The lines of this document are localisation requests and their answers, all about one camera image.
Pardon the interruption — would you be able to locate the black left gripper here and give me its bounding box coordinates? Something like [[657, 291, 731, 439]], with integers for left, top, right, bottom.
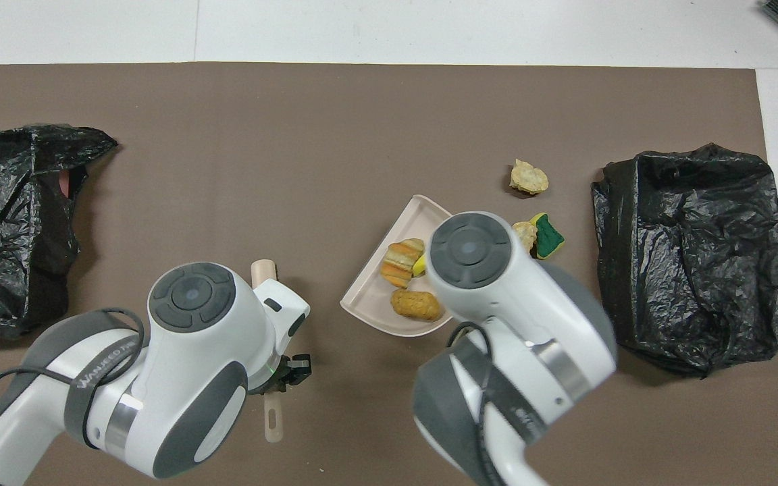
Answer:
[[264, 354, 312, 397]]

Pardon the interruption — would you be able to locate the beige plastic dustpan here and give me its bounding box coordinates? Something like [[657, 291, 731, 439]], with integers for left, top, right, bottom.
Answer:
[[340, 194, 457, 338]]

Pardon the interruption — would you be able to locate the beige hand brush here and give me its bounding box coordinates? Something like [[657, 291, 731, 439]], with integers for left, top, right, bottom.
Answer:
[[251, 259, 284, 443]]

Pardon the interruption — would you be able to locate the orange brown foam lump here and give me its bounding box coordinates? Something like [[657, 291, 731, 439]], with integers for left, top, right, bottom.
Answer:
[[390, 289, 444, 323]]

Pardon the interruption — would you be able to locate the orange striped foam piece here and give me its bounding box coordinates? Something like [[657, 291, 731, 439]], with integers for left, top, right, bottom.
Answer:
[[380, 238, 425, 290]]

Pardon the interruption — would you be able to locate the beige foam lump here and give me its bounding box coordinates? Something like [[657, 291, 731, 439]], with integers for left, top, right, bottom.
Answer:
[[512, 221, 538, 257], [510, 159, 550, 196]]

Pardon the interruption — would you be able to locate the brown table mat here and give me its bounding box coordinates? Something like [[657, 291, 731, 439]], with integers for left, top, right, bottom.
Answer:
[[0, 62, 778, 486]]

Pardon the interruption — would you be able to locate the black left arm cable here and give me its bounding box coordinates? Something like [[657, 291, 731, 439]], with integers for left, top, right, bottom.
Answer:
[[0, 307, 147, 473]]

